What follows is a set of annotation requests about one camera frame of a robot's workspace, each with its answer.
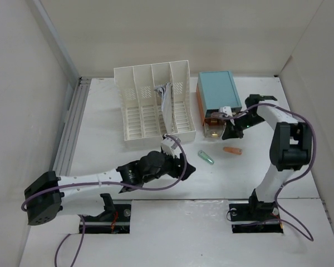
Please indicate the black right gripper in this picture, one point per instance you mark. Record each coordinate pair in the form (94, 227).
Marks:
(232, 130)

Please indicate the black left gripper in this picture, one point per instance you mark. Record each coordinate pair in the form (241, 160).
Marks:
(177, 165)

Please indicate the orange correction tape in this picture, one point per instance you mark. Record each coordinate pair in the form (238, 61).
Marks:
(232, 150)

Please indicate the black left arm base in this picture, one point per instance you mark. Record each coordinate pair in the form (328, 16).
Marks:
(113, 217)

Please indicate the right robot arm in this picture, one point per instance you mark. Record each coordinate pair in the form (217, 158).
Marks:
(290, 150)

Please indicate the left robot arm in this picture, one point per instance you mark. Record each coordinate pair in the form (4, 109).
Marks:
(50, 195)

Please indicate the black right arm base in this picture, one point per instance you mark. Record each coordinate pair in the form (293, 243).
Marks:
(254, 217)

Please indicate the blue top drawer box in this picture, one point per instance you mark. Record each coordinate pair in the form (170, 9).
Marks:
(217, 89)

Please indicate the white plastic file organizer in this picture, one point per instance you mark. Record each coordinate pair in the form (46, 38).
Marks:
(144, 124)

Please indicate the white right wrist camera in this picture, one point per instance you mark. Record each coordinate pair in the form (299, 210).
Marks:
(225, 111)

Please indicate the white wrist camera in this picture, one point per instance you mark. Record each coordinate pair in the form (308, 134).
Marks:
(169, 144)
(225, 111)

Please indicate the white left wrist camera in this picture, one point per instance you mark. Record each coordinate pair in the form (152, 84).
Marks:
(169, 144)

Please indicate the aluminium frame rail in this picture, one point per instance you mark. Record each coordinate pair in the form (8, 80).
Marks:
(68, 132)

